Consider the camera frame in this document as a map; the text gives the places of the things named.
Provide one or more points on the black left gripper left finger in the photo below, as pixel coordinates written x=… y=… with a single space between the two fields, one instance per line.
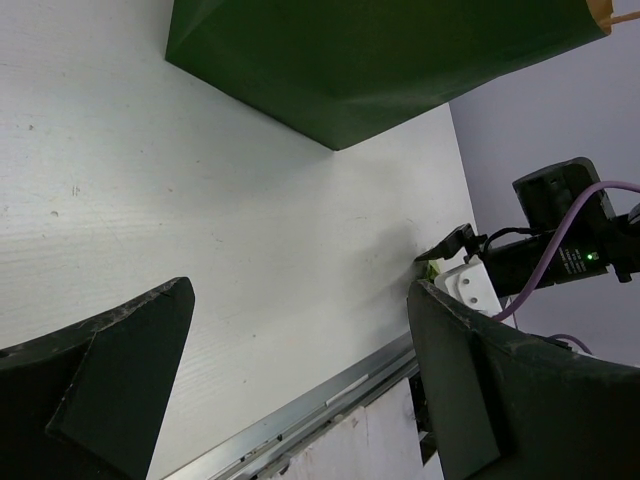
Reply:
x=88 y=401

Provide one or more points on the green paper bag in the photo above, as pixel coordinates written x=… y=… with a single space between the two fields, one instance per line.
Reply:
x=341 y=72

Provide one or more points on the aluminium table rail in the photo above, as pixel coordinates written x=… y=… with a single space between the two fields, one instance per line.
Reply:
x=271 y=441

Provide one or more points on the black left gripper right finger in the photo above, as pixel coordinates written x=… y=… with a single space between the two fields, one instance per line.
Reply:
x=504 y=404

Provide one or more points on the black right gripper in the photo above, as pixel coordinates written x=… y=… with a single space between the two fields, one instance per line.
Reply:
x=597 y=239

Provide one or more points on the light green snack wrapper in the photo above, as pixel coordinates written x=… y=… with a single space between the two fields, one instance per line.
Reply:
x=431 y=271

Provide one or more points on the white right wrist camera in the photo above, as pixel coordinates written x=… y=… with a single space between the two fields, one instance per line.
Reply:
x=470 y=285

